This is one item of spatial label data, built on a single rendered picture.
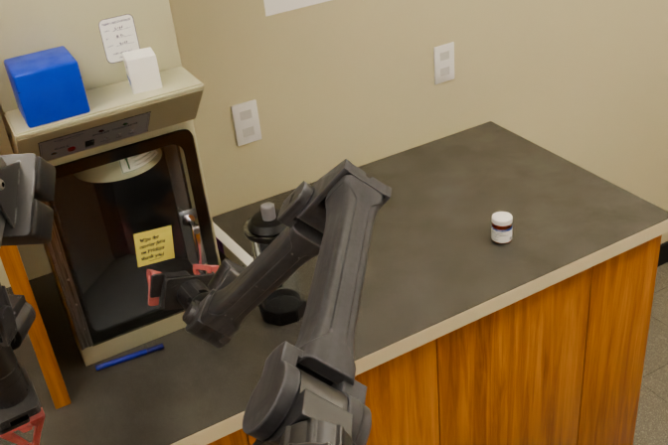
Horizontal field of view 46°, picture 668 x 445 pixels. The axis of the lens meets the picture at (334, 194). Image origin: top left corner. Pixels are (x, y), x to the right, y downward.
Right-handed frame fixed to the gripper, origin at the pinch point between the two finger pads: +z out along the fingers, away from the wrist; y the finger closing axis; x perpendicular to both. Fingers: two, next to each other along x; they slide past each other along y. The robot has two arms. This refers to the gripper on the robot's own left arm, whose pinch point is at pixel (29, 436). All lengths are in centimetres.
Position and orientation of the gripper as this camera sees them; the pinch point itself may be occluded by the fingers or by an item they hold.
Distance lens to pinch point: 138.3
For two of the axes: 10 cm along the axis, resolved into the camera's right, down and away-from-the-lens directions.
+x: -8.5, 3.6, -3.9
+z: 1.2, 8.4, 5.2
